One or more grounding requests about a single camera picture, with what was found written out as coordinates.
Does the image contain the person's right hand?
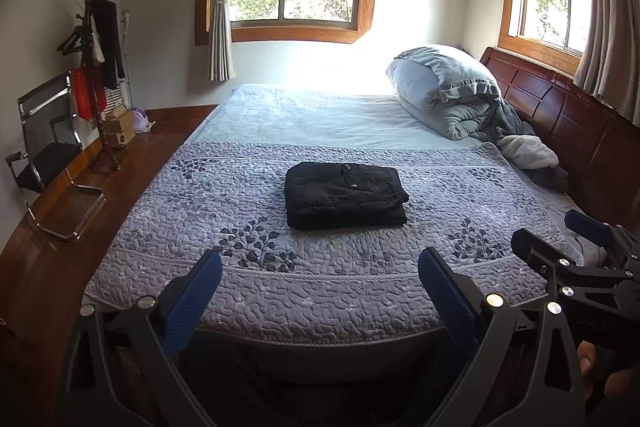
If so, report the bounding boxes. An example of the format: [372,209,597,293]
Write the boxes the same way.
[577,341,639,401]

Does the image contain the grey quilted floral bedspread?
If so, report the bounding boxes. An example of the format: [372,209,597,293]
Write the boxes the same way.
[86,142,584,347]

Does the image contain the black metal frame chair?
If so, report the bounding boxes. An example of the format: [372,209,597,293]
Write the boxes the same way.
[6,72,105,242]

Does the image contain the grey right curtain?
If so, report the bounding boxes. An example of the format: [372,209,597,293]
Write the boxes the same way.
[574,0,639,124]

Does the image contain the grey folded duvet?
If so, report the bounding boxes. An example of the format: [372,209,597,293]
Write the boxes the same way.
[386,44,568,194]

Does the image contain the red bag on rack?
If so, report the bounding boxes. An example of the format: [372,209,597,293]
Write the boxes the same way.
[72,66,106,121]

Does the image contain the black pants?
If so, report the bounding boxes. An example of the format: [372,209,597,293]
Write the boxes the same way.
[284,161,409,231]

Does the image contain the wooden coat rack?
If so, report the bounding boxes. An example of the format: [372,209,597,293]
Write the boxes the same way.
[58,0,120,171]

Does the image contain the wooden bed headboard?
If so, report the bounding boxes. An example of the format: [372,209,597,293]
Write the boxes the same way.
[480,46,640,234]

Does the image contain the black coat on rack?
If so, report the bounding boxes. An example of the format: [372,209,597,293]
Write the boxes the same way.
[91,0,126,90]

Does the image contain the cardboard boxes on floor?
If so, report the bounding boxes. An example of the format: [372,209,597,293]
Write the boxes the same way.
[103,105,134,147]

